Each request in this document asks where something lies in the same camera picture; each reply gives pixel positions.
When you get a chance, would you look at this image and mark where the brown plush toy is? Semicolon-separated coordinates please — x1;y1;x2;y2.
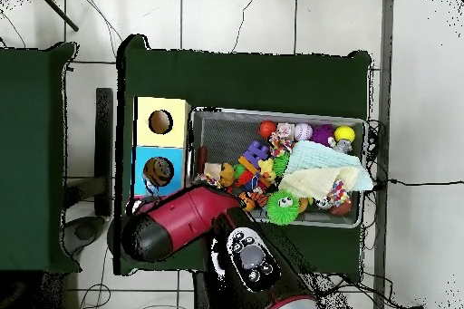
219;163;237;188

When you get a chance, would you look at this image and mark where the purple plastic building block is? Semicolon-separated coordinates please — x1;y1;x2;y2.
242;140;271;168

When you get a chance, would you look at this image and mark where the plain wooden cube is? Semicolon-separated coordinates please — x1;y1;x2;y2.
204;163;223;179

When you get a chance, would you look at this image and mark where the red maraca rattle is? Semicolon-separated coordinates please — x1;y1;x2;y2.
258;120;279;140

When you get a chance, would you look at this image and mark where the tiger striped toy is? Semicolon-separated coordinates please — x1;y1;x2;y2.
240;188;271;213

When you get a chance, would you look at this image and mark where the green spiky ball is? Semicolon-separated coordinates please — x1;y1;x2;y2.
265;191;302;227

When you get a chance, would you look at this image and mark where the mint knitted cloth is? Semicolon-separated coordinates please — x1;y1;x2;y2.
285;141;363;179

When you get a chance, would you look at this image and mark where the cream knitted cloth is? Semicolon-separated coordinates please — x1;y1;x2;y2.
278;167;375;201

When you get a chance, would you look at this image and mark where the multicoloured patterned cloth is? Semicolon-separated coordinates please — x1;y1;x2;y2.
327;180;353;208

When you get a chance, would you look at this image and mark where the clear shallow mesh bin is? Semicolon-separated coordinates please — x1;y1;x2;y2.
184;109;368;230

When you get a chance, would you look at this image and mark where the wooden box with three holes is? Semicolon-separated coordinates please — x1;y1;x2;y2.
130;96;192;201

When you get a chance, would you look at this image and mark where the dark red sausage toy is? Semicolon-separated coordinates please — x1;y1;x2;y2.
195;146;208;174

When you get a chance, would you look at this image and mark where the floral patterned fabric knot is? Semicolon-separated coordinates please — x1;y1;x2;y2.
274;123;295;143

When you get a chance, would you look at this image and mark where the dark green tablecloth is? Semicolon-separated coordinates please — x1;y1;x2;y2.
115;33;372;285

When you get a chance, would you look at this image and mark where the white baseball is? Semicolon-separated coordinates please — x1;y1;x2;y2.
293;122;314;143

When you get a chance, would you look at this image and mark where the purple monster toy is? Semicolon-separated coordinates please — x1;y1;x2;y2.
311;124;335;148

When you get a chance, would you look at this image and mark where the yellow ball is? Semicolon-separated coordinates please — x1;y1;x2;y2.
333;125;356;144

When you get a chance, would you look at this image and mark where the black panel stand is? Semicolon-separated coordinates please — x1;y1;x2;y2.
93;87;116;217

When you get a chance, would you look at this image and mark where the grey round stand base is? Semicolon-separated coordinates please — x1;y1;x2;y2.
63;214;107;254

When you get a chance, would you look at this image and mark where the dark green side cloth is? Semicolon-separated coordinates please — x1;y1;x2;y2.
0;40;80;275

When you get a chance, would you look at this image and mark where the black rod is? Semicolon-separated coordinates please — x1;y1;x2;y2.
32;0;81;34

